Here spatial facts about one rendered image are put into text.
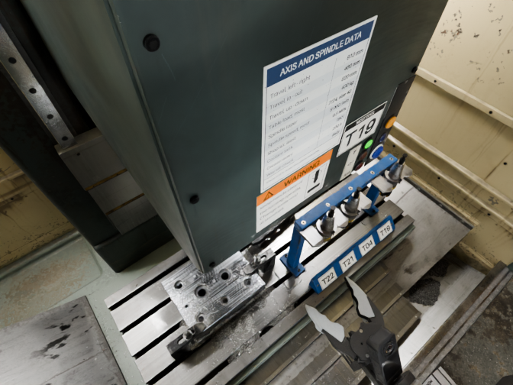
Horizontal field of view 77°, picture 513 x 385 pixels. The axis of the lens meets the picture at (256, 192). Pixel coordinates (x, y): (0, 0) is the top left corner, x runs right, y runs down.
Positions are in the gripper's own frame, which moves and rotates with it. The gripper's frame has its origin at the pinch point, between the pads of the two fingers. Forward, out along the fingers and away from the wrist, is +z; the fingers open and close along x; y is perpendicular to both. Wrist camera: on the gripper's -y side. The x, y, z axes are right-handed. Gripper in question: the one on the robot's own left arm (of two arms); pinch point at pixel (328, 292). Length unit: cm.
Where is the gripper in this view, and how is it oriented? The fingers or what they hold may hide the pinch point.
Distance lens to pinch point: 70.1
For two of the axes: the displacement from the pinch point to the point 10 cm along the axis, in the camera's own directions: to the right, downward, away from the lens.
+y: 0.0, 5.8, 8.1
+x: 8.4, -4.4, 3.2
